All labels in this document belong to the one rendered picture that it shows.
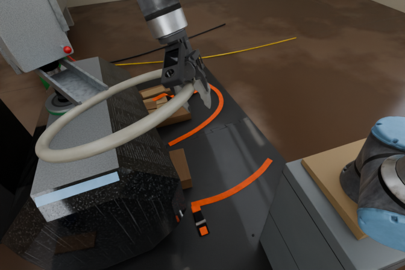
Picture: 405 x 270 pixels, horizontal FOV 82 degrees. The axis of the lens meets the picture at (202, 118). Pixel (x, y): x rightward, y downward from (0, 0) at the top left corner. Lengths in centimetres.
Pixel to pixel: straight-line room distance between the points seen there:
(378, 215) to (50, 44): 124
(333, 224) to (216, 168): 119
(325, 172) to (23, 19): 126
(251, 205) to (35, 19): 160
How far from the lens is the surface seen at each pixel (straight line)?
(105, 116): 130
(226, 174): 191
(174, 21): 56
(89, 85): 107
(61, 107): 138
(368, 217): 66
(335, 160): 102
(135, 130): 51
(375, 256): 93
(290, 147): 218
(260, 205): 181
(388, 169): 66
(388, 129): 79
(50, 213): 114
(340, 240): 90
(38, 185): 116
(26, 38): 118
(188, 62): 58
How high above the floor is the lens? 163
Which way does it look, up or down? 44 degrees down
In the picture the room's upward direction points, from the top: 4 degrees counter-clockwise
